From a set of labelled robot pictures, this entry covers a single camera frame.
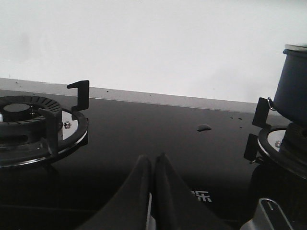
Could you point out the black left gas burner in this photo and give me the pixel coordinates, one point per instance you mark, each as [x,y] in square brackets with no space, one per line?
[21,121]

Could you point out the black right gas burner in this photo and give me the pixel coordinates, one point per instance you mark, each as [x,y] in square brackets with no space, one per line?
[294,143]

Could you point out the black gas burner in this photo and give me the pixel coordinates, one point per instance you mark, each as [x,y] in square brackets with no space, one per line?
[21,121]
[294,143]

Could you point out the silver stove control knob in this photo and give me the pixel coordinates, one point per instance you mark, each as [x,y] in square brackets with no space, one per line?
[268,216]

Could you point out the dark blue cooking pot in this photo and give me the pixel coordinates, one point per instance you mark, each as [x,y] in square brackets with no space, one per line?
[291,95]

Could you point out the black left pot support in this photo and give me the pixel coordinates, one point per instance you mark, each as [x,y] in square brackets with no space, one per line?
[58,142]

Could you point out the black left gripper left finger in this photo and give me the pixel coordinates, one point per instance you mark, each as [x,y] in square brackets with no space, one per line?
[128,208]

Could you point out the black pot support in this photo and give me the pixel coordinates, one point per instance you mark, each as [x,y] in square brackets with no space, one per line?
[264,147]
[58,142]

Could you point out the black right pot support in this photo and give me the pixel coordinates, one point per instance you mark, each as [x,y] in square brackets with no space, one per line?
[264,147]

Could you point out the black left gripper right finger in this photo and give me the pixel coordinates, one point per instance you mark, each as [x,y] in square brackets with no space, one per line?
[176,208]

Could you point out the black glass gas stove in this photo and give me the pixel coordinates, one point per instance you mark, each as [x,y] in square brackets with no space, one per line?
[205,146]

